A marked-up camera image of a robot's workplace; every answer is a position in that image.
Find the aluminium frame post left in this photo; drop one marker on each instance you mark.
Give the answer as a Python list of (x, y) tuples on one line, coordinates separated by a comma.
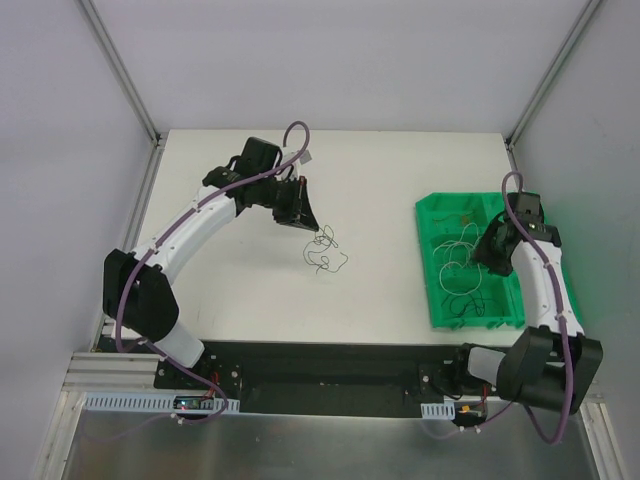
[(118, 68)]

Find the green compartment tray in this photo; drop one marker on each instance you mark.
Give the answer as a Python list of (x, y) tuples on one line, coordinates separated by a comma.
[(463, 294)]

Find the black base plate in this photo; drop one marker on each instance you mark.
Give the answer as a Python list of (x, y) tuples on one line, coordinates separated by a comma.
[(359, 380)]

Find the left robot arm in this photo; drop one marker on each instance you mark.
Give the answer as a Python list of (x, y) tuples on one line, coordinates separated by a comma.
[(137, 285)]

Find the white slotted cable duct left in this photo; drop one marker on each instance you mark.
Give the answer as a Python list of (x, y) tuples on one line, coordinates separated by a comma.
[(159, 403)]

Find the white slotted cable duct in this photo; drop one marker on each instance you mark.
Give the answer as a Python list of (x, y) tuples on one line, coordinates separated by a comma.
[(438, 411), (159, 403)]

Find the aluminium frame post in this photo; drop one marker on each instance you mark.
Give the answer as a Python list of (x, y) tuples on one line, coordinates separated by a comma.
[(559, 61), (118, 68)]

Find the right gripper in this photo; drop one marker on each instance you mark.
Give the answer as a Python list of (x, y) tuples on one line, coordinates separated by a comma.
[(491, 253)]

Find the aluminium frame post right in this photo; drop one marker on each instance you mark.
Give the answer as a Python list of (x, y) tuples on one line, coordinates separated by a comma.
[(559, 61)]

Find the white slotted cable duct right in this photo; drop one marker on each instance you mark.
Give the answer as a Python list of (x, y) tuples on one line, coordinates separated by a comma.
[(438, 411)]

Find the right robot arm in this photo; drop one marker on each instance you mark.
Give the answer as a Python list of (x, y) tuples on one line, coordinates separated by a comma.
[(552, 363)]

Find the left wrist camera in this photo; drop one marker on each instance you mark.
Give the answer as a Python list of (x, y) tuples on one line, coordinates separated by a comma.
[(305, 158)]

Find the aluminium front rail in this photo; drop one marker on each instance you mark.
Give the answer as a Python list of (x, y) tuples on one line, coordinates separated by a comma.
[(94, 371)]

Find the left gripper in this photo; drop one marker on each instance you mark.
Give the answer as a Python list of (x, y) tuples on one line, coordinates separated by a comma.
[(288, 204)]

